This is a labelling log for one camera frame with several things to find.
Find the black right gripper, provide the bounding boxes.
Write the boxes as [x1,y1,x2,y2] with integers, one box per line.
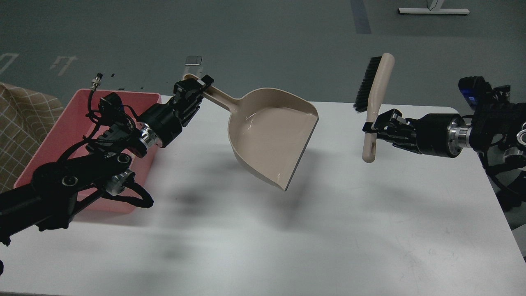
[362,109,468,159]

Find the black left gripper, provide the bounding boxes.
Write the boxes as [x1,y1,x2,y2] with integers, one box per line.
[138,75,214,148]

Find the beige brush black bristles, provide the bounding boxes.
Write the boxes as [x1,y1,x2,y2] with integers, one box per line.
[353,53,396,163]

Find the beige plastic dustpan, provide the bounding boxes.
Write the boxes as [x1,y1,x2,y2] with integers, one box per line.
[203,86,319,191]

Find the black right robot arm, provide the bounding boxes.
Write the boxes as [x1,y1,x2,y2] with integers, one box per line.
[362,76,525,211]

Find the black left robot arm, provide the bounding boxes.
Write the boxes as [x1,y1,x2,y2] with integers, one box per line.
[1,73,214,246]

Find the pink plastic bin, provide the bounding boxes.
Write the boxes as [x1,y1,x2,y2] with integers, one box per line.
[14,89,161,214]

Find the white table base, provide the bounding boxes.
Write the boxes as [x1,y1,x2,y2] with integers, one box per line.
[397,0,471,16]

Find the beige checkered cloth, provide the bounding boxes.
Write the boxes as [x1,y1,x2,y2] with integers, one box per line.
[0,83,64,192]

